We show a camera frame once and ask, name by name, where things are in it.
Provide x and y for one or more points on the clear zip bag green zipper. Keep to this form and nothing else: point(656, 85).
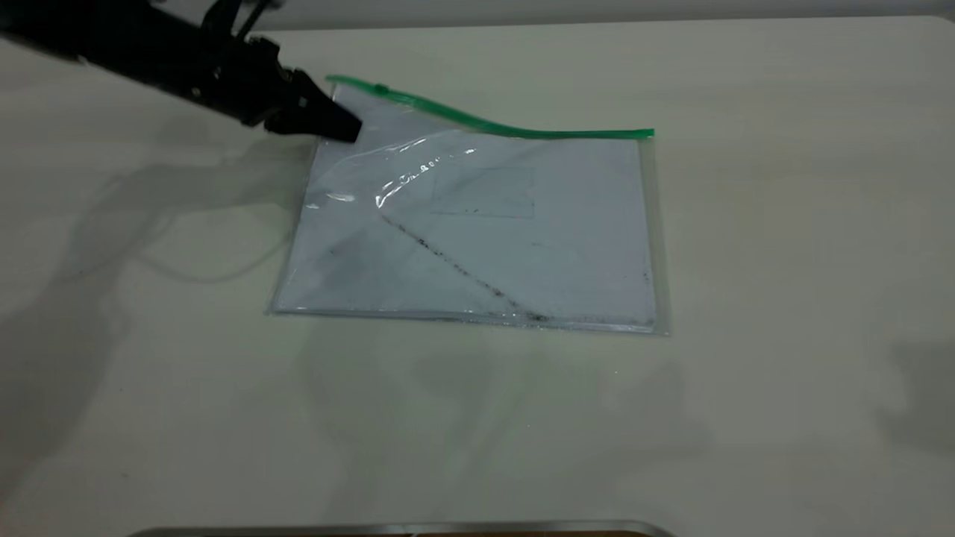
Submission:
point(477, 246)

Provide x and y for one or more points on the silver metal frame edge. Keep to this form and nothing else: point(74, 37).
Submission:
point(403, 528)

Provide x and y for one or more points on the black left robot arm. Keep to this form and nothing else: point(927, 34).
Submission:
point(112, 45)

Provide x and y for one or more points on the green zipper slider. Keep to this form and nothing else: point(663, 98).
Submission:
point(380, 90)

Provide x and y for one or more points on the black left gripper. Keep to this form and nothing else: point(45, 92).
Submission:
point(250, 82)

